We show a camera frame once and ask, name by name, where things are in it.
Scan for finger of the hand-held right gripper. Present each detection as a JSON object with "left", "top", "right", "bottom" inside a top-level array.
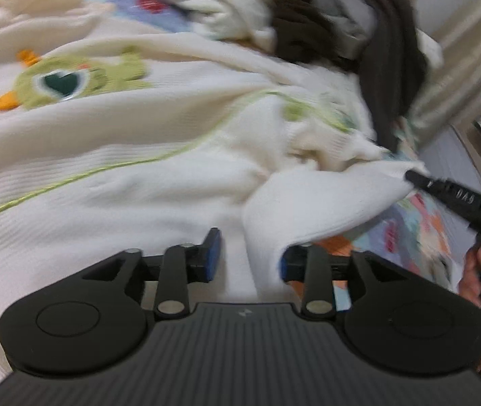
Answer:
[{"left": 404, "top": 169, "right": 440, "bottom": 199}]

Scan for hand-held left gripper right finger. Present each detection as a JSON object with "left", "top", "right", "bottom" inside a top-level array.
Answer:
[{"left": 280, "top": 243, "right": 437, "bottom": 321}]

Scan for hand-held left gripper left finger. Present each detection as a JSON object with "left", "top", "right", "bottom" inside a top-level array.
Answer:
[{"left": 54, "top": 227, "right": 223, "bottom": 320}]

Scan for cream waffle-knit sweater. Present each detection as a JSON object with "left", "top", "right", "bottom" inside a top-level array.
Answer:
[{"left": 0, "top": 0, "right": 429, "bottom": 390}]

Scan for floral quilt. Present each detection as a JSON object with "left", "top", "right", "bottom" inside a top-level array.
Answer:
[{"left": 0, "top": 0, "right": 467, "bottom": 301}]

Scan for dark brown garment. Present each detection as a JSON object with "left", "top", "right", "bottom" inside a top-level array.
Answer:
[{"left": 266, "top": 0, "right": 430, "bottom": 153}]

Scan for beige curtain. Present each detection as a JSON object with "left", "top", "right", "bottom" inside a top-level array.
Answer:
[{"left": 409, "top": 0, "right": 481, "bottom": 130}]

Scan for grey garment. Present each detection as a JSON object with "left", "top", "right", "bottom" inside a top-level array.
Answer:
[{"left": 308, "top": 0, "right": 380, "bottom": 59}]

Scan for cream cloth pile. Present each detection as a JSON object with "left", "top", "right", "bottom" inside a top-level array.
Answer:
[{"left": 145, "top": 0, "right": 306, "bottom": 51}]

